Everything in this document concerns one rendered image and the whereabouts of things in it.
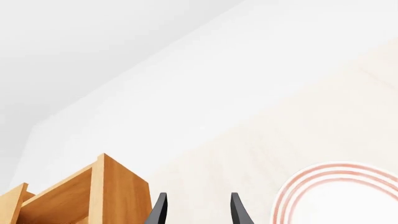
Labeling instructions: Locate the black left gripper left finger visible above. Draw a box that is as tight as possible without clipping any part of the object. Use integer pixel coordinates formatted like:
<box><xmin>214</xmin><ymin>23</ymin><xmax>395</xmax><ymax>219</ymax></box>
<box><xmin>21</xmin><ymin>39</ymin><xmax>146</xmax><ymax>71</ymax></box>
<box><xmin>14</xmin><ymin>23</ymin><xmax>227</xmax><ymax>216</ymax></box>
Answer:
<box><xmin>145</xmin><ymin>192</ymin><xmax>168</xmax><ymax>224</ymax></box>

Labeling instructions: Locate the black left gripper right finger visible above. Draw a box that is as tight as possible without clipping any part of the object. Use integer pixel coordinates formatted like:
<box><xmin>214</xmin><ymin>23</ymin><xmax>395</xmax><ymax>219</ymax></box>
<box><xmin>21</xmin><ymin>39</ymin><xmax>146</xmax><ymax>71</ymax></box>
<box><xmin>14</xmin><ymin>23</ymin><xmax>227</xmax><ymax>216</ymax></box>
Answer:
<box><xmin>230</xmin><ymin>192</ymin><xmax>256</xmax><ymax>224</ymax></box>

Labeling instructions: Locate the wooden drawer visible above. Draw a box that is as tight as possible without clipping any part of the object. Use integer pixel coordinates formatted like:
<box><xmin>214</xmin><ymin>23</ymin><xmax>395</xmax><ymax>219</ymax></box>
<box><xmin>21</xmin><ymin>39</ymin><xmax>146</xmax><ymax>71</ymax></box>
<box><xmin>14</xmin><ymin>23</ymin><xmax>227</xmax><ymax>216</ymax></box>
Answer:
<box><xmin>9</xmin><ymin>152</ymin><xmax>154</xmax><ymax>224</ymax></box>

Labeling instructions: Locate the wooden cabinet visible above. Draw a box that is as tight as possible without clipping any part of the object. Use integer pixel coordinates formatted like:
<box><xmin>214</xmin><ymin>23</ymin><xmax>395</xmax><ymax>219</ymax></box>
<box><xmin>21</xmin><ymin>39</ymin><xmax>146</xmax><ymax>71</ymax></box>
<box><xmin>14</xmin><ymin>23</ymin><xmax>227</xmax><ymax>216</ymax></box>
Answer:
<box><xmin>0</xmin><ymin>182</ymin><xmax>37</xmax><ymax>224</ymax></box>

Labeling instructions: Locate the white plate with red rings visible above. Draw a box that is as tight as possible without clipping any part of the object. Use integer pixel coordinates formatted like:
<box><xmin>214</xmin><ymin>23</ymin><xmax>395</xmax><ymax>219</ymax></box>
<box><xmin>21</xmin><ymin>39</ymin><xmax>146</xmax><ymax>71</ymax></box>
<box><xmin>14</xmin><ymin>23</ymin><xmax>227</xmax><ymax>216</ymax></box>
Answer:
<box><xmin>271</xmin><ymin>161</ymin><xmax>398</xmax><ymax>224</ymax></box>

